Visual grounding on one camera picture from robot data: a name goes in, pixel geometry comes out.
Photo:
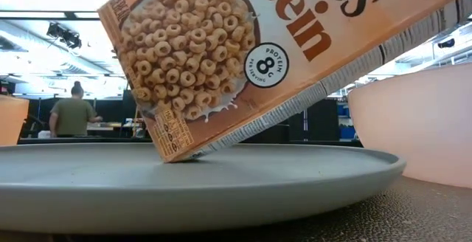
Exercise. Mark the large pale bowl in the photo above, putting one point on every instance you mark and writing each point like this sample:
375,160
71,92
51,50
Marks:
416,124

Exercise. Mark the Cheerios Protein cereal box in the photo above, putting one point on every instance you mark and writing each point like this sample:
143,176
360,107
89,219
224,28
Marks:
332,50

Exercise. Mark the small black ceiling fixture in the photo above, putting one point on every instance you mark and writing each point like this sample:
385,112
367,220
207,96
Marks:
447,43

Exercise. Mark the wide black monitor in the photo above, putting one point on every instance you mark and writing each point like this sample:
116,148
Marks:
128,103

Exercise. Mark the large grey plate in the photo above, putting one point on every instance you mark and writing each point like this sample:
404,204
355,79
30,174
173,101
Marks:
184,190

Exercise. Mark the wooden background desk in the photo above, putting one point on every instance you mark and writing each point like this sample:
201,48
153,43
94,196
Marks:
107,127

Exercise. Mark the black partition panel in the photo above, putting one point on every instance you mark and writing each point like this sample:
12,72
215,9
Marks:
296,127
322,120

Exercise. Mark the black office chair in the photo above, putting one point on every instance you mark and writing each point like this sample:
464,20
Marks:
31,127

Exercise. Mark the black plastic container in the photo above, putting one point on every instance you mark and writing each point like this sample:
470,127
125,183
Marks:
273,135

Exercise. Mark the orange plastic cup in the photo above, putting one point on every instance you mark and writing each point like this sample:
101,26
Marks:
11,120

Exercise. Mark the person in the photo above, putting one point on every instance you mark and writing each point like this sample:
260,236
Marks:
72,116

